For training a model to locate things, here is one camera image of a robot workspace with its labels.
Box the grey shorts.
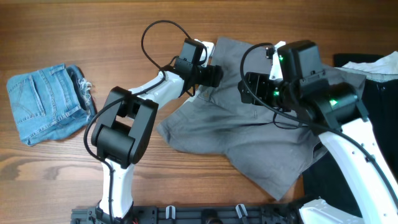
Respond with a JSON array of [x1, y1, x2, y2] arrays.
[[156, 36, 367, 201]]

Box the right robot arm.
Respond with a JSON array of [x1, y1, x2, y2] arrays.
[[239, 40, 397, 223]]

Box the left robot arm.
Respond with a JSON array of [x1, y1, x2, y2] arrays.
[[91, 62, 223, 223]]

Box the dark garment at back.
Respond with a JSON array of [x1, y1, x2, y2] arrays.
[[333, 53, 384, 67]]

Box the black garment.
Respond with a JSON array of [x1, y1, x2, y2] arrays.
[[302, 80, 397, 217]]

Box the white garment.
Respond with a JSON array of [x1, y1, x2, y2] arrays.
[[342, 51, 397, 75]]

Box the folded blue denim shorts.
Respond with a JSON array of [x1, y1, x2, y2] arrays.
[[6, 64, 96, 146]]

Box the left black cable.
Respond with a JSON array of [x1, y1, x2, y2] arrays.
[[83, 20, 208, 224]]

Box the black cable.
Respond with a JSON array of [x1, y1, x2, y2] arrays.
[[239, 42, 398, 209], [83, 20, 208, 224]]

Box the right black cable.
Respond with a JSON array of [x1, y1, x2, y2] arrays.
[[239, 42, 398, 209]]

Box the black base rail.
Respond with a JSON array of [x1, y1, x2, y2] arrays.
[[70, 203, 299, 224]]

